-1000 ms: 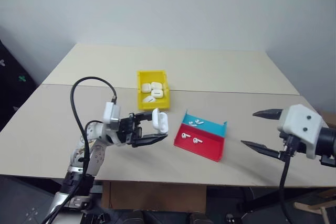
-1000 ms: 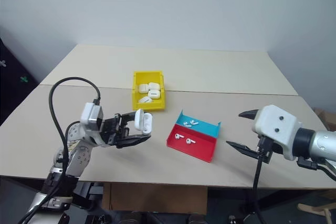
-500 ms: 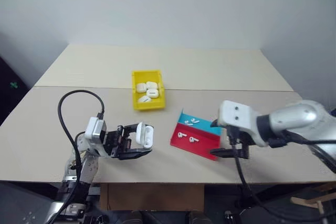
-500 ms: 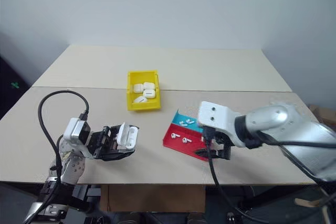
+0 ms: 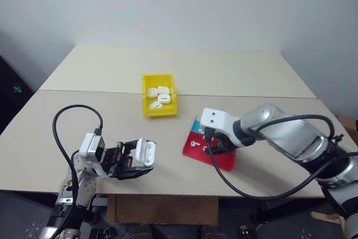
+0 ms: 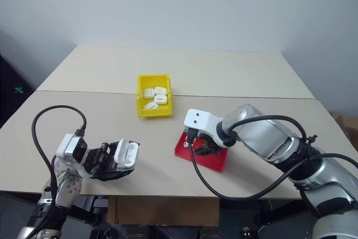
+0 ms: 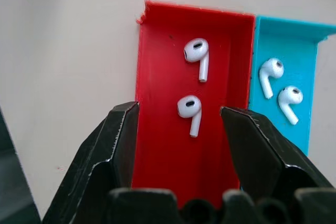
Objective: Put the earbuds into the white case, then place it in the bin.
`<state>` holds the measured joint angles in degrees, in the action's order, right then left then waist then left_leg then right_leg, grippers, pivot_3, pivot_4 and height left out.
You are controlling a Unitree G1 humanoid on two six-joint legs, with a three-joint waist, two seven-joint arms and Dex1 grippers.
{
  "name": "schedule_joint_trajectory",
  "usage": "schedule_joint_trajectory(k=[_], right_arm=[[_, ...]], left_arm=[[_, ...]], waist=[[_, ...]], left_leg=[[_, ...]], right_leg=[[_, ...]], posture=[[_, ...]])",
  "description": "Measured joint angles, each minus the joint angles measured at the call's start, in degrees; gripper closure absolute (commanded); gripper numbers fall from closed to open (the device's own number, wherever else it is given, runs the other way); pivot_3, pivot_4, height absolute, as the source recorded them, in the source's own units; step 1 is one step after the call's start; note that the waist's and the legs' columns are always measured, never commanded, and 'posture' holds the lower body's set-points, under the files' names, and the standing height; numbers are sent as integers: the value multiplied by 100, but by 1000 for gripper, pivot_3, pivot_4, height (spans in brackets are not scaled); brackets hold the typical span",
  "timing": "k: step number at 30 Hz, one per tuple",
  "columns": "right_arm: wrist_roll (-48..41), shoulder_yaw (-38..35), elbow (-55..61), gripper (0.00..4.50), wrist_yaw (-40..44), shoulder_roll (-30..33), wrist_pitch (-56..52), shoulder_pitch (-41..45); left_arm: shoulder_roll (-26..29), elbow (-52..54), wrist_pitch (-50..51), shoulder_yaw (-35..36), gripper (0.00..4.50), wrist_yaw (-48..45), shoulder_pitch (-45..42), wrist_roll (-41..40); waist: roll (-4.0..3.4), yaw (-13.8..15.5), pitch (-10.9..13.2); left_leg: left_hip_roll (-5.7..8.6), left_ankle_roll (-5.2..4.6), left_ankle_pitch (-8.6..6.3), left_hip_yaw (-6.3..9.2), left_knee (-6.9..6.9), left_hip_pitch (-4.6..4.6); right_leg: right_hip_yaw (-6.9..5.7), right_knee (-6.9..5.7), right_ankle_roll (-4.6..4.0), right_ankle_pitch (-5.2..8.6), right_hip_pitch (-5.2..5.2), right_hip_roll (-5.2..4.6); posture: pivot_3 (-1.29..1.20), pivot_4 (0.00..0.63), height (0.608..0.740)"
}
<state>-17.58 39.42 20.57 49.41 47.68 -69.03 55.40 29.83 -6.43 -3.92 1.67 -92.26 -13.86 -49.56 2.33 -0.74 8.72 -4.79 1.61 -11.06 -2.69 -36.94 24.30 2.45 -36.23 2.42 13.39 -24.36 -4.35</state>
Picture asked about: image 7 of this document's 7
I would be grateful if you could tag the red plastic tray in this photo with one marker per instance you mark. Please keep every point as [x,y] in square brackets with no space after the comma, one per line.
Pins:
[168,103]

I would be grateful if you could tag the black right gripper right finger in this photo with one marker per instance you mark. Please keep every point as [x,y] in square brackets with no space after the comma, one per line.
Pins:
[262,155]

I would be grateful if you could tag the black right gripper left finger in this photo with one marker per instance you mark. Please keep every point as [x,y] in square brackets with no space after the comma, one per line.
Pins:
[94,161]

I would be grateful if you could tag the blue plastic tray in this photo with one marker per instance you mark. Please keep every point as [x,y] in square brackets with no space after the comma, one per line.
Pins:
[296,98]

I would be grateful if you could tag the white earbud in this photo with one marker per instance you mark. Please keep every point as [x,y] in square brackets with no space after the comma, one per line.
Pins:
[271,70]
[290,99]
[189,110]
[197,53]

